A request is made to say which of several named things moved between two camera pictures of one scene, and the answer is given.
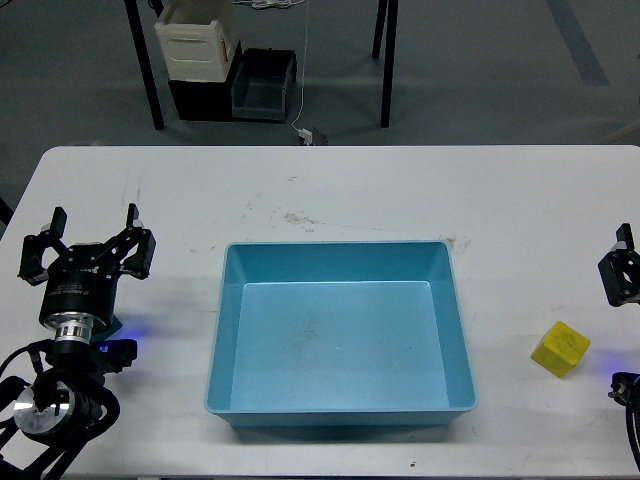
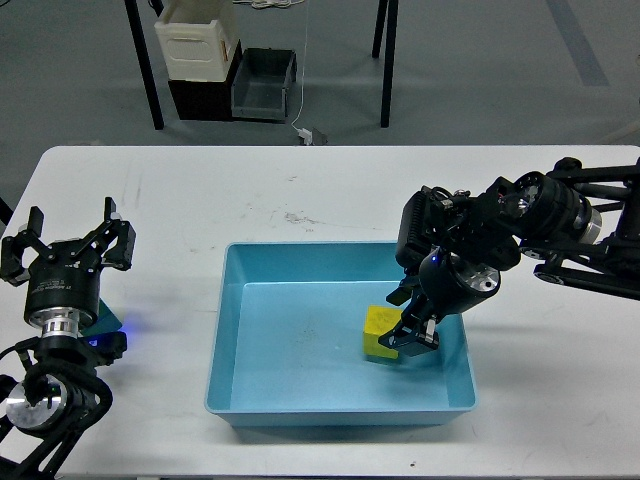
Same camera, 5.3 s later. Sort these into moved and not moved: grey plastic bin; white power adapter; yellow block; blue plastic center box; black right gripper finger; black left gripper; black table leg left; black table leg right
Moved: yellow block; black right gripper finger; black left gripper
Not moved: blue plastic center box; white power adapter; grey plastic bin; black table leg right; black table leg left
